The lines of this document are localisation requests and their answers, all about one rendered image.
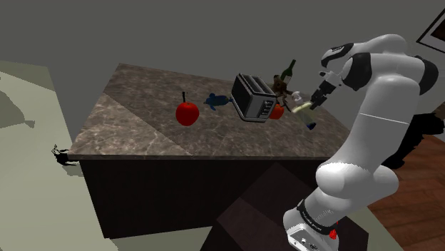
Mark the clear spray bottle blue base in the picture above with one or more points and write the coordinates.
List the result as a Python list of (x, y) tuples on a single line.
[(303, 110)]

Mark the framed wall picture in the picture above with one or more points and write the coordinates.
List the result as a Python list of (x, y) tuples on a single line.
[(434, 33)]

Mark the small red tomato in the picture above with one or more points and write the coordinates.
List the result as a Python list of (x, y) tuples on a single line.
[(277, 112)]

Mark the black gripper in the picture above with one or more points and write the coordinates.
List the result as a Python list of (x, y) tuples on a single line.
[(321, 93)]

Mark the brown figure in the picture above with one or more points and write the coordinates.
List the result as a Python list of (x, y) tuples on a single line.
[(280, 88)]

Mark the small black object on floor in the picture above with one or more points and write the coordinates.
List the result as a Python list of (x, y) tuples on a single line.
[(62, 157)]

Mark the blue fish toy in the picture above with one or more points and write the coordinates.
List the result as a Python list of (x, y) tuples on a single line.
[(217, 100)]

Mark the dark robot stand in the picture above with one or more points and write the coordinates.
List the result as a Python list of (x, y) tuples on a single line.
[(264, 215)]

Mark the red apple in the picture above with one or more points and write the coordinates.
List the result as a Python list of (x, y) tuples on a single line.
[(187, 113)]

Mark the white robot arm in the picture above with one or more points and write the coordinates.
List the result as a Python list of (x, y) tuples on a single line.
[(375, 125)]

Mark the dark kitchen island cabinet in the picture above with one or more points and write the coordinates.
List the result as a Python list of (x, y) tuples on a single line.
[(174, 194)]

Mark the silver black toaster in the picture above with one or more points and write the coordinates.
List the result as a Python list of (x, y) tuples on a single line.
[(252, 99)]

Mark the green wine bottle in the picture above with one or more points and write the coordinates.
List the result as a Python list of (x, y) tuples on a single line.
[(288, 73)]

